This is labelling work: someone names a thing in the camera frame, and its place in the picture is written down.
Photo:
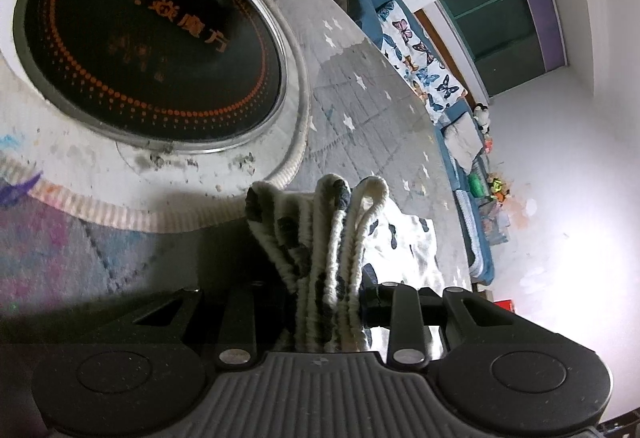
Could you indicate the white polka dot garment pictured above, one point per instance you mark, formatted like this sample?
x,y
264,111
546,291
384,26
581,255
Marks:
x,y
325,238

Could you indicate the red box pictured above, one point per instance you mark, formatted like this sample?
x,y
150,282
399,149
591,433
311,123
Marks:
x,y
504,306

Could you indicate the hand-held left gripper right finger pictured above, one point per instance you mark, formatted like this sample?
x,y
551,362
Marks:
x,y
372,302

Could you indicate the round white woven basket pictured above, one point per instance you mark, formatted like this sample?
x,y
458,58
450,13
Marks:
x,y
150,183

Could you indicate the black round induction cooktop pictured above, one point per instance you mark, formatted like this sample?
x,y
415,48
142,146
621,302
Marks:
x,y
150,58

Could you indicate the black and white plush toy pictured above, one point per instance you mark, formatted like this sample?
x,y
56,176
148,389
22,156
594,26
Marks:
x,y
481,116

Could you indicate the yellow and black toy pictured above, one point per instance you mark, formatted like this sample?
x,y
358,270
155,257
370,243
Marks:
x,y
497,187

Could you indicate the green window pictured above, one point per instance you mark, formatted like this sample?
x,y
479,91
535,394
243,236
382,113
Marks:
x,y
500,28

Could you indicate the orange toy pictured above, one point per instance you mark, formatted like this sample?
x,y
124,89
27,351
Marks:
x,y
490,145

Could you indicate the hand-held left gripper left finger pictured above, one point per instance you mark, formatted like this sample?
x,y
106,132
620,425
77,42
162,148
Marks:
x,y
240,318

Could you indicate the butterfly print blanket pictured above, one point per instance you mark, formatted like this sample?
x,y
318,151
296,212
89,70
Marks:
x,y
425,63

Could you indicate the white pillow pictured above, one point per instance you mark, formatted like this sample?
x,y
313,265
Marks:
x,y
462,138

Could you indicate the green toy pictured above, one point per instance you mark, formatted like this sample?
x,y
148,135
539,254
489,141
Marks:
x,y
477,182

